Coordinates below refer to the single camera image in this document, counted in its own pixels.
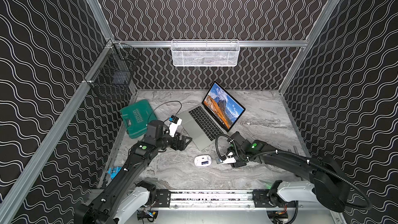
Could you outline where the blue small object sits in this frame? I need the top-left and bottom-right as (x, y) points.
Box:
(107, 167), (122, 179)

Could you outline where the green plastic case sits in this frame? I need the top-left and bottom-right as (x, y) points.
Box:
(120, 100), (157, 139)

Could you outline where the white wireless mouse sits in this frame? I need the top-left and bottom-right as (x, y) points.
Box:
(194, 155), (212, 167)

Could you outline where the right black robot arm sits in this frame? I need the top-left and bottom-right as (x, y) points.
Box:
(219, 132), (373, 213)

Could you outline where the white wire mesh basket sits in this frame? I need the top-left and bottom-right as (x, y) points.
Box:
(171, 39), (240, 67)

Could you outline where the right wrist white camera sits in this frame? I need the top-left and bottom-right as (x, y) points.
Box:
(216, 151), (236, 164)

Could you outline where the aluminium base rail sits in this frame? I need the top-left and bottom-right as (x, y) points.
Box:
(88, 188), (338, 211)

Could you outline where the black wire basket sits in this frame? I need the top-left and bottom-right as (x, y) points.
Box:
(84, 38), (143, 102)

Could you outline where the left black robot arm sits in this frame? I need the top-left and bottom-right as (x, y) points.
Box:
(74, 120), (192, 224)

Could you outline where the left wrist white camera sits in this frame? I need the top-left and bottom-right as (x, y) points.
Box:
(169, 115), (182, 138)

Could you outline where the silver laptop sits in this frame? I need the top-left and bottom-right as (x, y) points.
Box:
(177, 81), (246, 150)

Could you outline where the wrist white camera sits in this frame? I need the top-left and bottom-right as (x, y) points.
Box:
(169, 115), (182, 138)
(216, 151), (236, 164)

